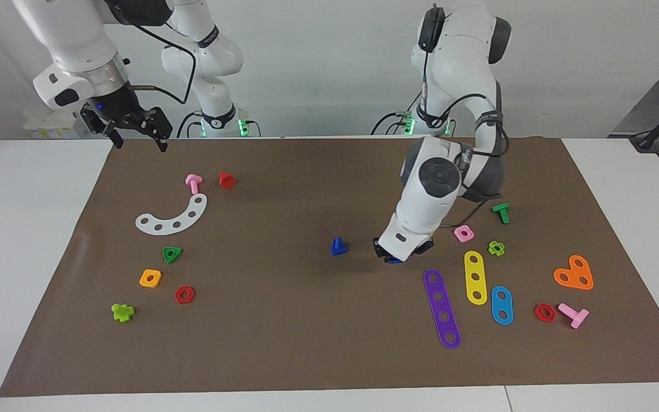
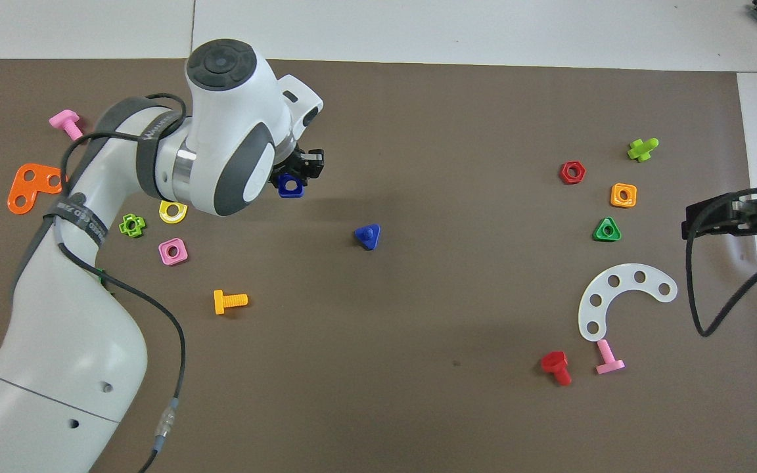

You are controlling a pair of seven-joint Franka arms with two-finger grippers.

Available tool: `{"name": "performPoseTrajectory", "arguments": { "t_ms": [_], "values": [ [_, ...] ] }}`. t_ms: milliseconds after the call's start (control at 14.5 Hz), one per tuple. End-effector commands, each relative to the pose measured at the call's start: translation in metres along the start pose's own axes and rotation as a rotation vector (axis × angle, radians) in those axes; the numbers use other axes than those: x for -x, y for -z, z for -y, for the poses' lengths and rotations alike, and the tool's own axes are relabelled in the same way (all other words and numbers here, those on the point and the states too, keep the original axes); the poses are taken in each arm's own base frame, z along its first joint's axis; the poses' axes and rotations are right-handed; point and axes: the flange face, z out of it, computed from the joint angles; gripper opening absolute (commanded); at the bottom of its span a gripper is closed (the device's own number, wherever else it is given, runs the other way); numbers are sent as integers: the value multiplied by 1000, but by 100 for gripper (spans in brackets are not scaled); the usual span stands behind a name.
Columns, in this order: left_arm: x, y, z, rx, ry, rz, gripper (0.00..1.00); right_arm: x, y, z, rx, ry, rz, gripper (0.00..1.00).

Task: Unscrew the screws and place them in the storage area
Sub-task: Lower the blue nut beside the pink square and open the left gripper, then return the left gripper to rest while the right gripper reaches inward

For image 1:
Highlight purple four-hole strip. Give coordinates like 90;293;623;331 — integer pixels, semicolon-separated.
423;269;462;350

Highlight white box stack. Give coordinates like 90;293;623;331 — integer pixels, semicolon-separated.
23;110;87;139

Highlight white curved perforated strip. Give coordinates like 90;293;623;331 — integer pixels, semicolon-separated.
135;193;209;236

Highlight yellow three-hole strip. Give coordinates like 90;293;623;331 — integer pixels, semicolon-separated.
464;251;488;306

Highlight brown table mat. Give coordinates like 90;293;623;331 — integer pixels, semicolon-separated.
0;136;659;398

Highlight blue two-hole strip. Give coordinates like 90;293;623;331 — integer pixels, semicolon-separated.
490;286;514;326

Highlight orange heart-shaped plate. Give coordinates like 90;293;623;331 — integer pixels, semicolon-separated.
553;255;594;291

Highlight black right base cables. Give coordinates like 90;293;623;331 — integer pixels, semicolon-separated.
177;112;203;138

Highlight black base cables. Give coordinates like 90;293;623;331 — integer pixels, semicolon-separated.
177;112;203;138
371;110;417;136

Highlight black left base cables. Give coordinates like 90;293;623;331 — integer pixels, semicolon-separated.
371;110;417;136

